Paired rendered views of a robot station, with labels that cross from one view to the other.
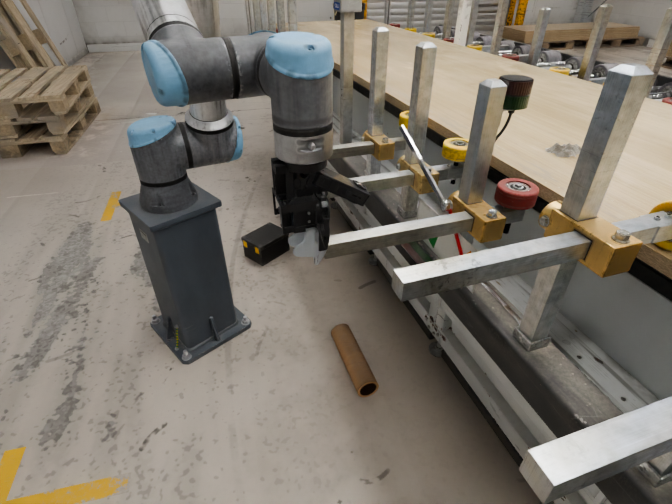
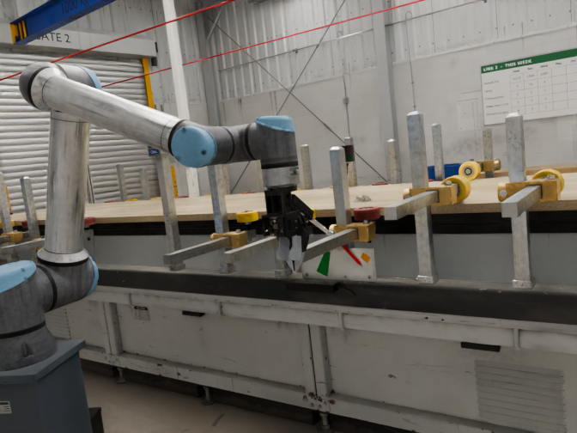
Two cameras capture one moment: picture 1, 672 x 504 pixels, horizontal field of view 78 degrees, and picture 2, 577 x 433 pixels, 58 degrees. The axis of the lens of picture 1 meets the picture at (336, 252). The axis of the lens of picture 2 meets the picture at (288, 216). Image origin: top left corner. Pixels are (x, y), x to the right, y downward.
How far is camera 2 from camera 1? 0.89 m
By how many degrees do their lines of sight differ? 44
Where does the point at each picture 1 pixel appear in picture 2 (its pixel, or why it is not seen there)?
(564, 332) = not seen: hidden behind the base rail
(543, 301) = (427, 244)
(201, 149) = (65, 283)
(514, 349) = (426, 287)
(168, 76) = (209, 142)
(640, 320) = (464, 255)
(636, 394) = not seen: hidden behind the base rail
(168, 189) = (35, 334)
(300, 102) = (289, 145)
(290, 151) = (285, 176)
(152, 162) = (21, 304)
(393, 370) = not seen: outside the picture
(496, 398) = (404, 411)
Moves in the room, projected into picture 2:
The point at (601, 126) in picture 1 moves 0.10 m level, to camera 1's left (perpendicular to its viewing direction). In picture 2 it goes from (415, 138) to (390, 142)
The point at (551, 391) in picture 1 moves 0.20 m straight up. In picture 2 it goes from (461, 289) to (455, 215)
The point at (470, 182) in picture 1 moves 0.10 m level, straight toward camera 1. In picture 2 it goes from (343, 210) to (358, 211)
